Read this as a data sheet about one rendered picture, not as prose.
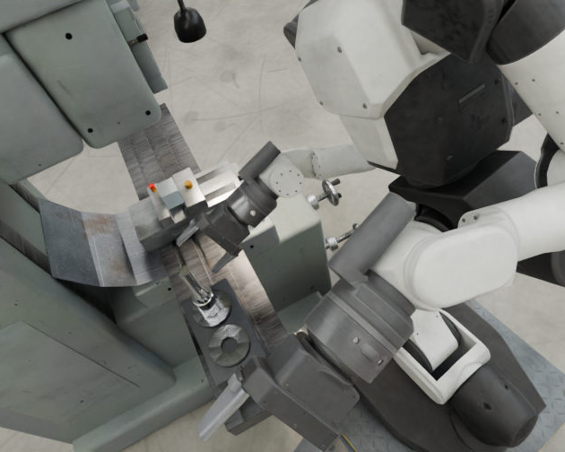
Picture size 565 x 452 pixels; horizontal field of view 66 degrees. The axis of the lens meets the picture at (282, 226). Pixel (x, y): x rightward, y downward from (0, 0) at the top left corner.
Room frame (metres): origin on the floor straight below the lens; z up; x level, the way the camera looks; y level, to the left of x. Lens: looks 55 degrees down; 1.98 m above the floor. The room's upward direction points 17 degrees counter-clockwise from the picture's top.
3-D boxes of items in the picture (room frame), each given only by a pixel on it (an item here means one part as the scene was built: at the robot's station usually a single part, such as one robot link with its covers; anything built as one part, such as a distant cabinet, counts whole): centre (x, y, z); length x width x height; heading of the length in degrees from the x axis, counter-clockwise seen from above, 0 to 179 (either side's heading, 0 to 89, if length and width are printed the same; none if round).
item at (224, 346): (0.41, 0.19, 1.01); 0.22 x 0.12 x 0.20; 14
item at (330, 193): (1.04, -0.19, 0.61); 0.16 x 0.12 x 0.12; 103
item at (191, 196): (0.91, 0.24, 1.00); 0.15 x 0.06 x 0.04; 12
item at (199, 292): (0.45, 0.21, 1.23); 0.03 x 0.03 x 0.11
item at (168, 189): (0.90, 0.29, 1.02); 0.06 x 0.05 x 0.06; 12
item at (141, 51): (0.96, 0.19, 1.44); 0.04 x 0.04 x 0.21; 13
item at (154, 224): (0.91, 0.27, 0.96); 0.35 x 0.15 x 0.11; 102
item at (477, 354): (0.32, -0.32, 0.68); 0.21 x 0.20 x 0.13; 24
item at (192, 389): (0.88, 0.55, 0.10); 1.20 x 0.60 x 0.20; 103
